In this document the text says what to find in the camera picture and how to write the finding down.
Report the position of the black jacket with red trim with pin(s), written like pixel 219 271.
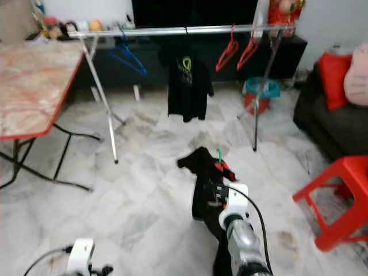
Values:
pixel 201 192

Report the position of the green clothes hanger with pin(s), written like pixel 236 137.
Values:
pixel 219 154

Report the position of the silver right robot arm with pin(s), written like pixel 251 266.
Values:
pixel 244 247

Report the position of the blue clothes hanger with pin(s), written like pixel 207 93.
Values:
pixel 142 72

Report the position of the black t-shirt with green logo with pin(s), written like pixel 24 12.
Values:
pixel 187 95

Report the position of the red bin with teal bag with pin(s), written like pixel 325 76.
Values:
pixel 261 88

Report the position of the red plastic stool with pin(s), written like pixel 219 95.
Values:
pixel 348 169

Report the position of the dark grey fabric sofa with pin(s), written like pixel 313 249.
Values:
pixel 333 129

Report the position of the black television console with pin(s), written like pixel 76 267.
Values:
pixel 296 57

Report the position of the red cushion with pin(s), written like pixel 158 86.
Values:
pixel 334 79

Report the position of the silver metal clothes rack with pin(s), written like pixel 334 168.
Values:
pixel 149 31

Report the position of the pink cat face pillow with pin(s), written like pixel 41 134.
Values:
pixel 356 80

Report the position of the black flat television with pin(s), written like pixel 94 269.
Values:
pixel 195 12

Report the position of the red robed figurine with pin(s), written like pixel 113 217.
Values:
pixel 284 11

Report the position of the marble pattern folding table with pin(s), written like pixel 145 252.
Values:
pixel 34 86

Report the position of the orange ball plush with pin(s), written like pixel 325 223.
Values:
pixel 95 25

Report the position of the white ball plush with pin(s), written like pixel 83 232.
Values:
pixel 84 26

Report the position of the dark brown ball plush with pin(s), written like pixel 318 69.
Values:
pixel 69 30

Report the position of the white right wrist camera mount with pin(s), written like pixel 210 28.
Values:
pixel 237 198

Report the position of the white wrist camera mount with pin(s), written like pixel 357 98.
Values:
pixel 237 198
pixel 80 257

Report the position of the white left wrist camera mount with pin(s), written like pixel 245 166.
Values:
pixel 80 257

